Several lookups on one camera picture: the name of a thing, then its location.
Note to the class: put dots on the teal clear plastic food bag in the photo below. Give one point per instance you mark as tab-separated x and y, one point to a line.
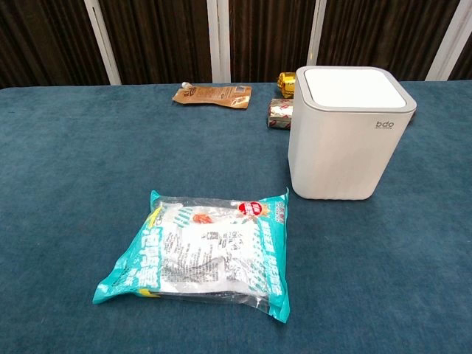
206	254

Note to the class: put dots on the white plastic box lid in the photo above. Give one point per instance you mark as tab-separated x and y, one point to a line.
354	87

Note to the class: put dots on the silver foil wrapped block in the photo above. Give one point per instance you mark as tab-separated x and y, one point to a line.
279	116

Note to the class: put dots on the white plastic trash bin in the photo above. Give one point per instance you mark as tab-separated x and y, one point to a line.
339	155

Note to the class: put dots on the gold foil wrapped item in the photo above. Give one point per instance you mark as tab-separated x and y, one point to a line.
287	85

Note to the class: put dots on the blue table cloth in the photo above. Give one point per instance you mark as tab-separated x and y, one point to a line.
73	206

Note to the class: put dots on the brown spouted drink pouch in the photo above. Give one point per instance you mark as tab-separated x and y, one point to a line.
215	95

